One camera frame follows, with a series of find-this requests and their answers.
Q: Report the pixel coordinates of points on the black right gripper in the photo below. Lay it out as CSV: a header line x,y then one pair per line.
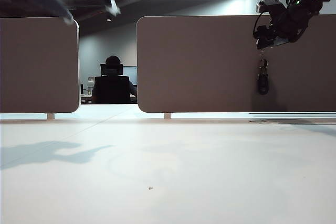
x,y
294,22

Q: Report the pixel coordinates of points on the bunch of keys with black fob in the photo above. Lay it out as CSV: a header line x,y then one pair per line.
x,y
262,82

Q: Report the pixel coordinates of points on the left grey partition panel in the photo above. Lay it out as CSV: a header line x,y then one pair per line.
x,y
36,66

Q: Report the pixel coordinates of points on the grey partition panel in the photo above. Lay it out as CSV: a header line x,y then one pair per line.
x,y
197,72
36,66

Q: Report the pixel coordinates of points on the seated person in dark clothes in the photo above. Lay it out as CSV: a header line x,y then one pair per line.
x,y
113,60

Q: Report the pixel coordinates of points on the right grey partition panel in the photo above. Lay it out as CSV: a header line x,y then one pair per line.
x,y
197,72

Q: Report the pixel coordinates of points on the computer monitor with bright screen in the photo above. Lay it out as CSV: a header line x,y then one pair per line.
x,y
130,74

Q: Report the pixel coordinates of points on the black mesh office chair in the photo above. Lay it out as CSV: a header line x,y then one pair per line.
x,y
111,90

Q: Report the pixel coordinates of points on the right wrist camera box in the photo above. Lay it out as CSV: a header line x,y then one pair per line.
x,y
270,3

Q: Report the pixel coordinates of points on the white panel support post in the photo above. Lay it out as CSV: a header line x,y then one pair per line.
x,y
167,116
51,116

